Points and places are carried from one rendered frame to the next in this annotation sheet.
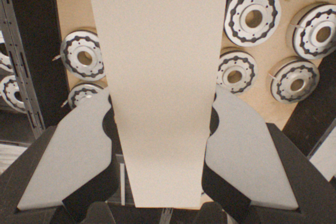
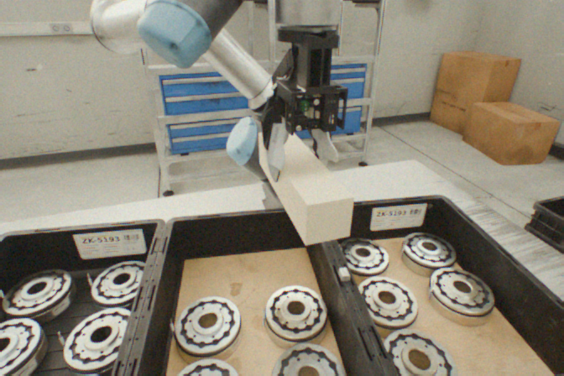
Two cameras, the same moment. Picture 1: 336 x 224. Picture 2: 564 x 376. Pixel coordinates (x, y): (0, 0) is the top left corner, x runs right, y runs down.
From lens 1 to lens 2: 0.51 m
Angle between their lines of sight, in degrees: 93
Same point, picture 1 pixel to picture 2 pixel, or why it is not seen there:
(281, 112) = (511, 347)
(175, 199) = (332, 194)
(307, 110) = (519, 311)
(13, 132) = not seen: outside the picture
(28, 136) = not seen: outside the picture
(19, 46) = (156, 280)
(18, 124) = not seen: outside the picture
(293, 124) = (544, 347)
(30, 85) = (147, 318)
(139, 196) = (305, 195)
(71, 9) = (194, 296)
